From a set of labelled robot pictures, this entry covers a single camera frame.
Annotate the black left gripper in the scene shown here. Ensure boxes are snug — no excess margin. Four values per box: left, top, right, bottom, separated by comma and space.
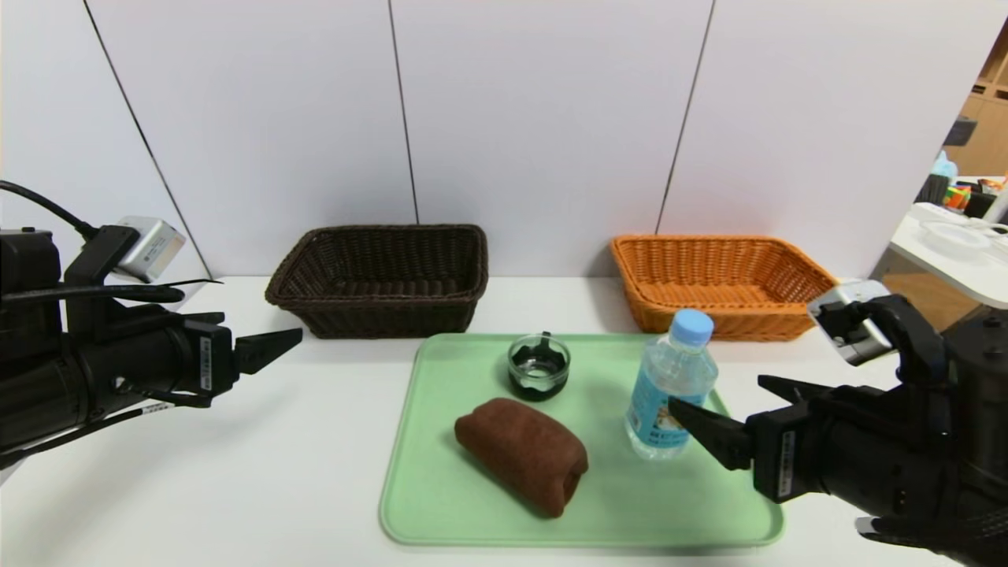
83, 317, 303, 416

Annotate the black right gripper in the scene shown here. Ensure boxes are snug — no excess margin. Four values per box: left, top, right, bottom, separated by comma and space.
668, 374, 916, 517

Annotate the clear water bottle blue label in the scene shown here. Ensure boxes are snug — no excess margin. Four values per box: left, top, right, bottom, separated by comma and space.
624, 308, 719, 461

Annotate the small glass cup black base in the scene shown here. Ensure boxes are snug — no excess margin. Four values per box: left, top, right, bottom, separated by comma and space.
507, 332, 571, 402

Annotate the brown towel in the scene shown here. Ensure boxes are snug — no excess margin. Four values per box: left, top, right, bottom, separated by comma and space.
454, 397, 589, 518

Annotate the orange wicker basket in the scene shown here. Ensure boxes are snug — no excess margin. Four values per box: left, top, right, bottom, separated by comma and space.
610, 235, 840, 343

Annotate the dark brown wicker basket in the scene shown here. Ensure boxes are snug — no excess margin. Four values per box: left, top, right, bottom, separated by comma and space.
265, 224, 489, 340

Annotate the light green plastic tray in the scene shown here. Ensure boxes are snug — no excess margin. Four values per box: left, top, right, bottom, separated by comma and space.
380, 333, 785, 547

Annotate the brown wooden panel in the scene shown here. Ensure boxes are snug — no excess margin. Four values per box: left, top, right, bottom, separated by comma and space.
870, 252, 977, 316

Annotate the white side table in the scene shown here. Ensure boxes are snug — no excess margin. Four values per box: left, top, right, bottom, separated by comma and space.
887, 203, 1008, 310

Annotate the white shallow bowl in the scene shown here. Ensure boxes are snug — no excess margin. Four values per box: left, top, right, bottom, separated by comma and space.
917, 220, 989, 257

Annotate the wooden shelf cabinet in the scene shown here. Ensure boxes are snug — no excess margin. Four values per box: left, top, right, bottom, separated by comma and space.
941, 31, 1008, 178

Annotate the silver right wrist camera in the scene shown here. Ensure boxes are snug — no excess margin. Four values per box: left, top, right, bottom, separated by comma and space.
807, 280, 895, 367

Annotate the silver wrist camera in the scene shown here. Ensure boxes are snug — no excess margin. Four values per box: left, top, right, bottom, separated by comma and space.
807, 280, 895, 367
114, 217, 187, 284

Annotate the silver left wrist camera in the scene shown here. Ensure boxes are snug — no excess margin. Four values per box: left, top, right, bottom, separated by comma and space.
114, 217, 187, 284

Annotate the black sleeved left arm cable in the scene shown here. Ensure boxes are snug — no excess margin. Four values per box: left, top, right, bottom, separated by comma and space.
0, 283, 186, 306

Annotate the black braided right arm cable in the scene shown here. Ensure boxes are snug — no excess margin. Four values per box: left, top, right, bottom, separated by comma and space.
857, 508, 1008, 567

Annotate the black left camera cable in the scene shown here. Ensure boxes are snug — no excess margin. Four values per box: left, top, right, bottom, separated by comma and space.
0, 180, 99, 241

